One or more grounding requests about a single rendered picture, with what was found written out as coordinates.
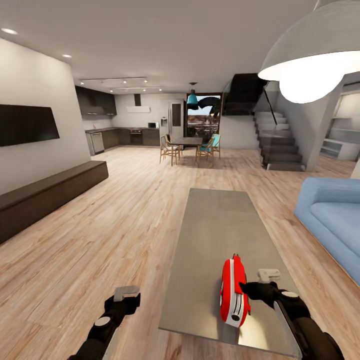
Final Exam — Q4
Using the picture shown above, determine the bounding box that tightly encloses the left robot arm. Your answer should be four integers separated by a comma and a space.
67, 284, 141, 360

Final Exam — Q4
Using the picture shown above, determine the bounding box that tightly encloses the radio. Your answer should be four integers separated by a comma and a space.
220, 255, 251, 328

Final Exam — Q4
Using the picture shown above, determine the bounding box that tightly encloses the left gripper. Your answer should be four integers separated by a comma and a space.
104, 293, 141, 319

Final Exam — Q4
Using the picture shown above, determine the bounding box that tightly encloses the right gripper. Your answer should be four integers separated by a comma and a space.
239, 281, 278, 304

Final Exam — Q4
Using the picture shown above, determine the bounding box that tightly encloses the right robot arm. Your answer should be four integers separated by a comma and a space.
239, 268, 345, 360

